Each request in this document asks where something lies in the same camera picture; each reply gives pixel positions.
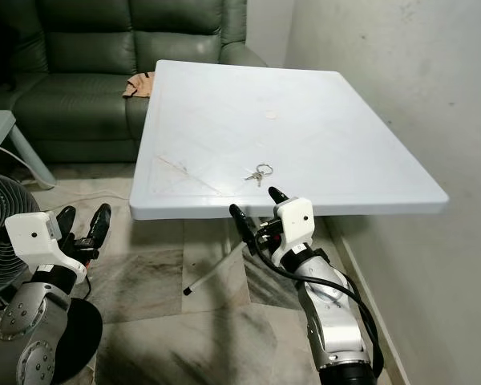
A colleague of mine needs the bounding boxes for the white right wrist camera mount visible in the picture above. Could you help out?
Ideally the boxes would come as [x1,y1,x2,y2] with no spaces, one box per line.
[273,197,315,267]

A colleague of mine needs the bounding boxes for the silver keys on ring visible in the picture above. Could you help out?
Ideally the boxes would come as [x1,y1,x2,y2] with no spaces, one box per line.
[245,164,274,187]

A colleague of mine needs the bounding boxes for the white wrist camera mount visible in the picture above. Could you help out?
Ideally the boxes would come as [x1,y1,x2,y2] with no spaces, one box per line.
[273,197,315,267]
[5,212,87,283]

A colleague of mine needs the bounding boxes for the tan crumpled cloth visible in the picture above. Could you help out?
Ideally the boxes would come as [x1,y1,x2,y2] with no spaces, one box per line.
[123,71,155,99]

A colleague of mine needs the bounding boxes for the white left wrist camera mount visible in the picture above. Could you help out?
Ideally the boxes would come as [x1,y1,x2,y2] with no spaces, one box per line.
[5,212,87,283]

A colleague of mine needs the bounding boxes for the white metal table leg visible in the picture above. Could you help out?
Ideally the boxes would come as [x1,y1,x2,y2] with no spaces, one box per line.
[183,241,248,296]

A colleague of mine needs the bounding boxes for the dark green leather sofa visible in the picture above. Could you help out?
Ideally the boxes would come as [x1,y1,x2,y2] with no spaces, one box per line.
[0,0,269,166]

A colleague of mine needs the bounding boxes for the white plastic folding table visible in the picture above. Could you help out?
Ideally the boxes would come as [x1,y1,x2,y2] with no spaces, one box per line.
[129,59,450,221]

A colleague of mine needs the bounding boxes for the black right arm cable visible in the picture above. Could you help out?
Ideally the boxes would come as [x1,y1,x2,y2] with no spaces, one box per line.
[253,234,385,378]

